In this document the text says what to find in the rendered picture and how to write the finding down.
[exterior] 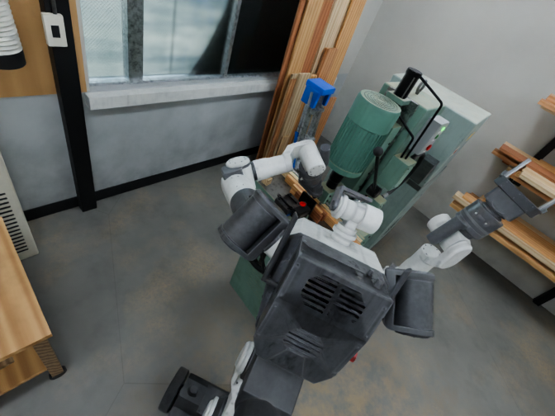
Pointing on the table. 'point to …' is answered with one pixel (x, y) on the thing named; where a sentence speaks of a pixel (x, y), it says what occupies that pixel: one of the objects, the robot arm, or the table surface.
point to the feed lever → (375, 175)
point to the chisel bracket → (326, 194)
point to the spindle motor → (362, 132)
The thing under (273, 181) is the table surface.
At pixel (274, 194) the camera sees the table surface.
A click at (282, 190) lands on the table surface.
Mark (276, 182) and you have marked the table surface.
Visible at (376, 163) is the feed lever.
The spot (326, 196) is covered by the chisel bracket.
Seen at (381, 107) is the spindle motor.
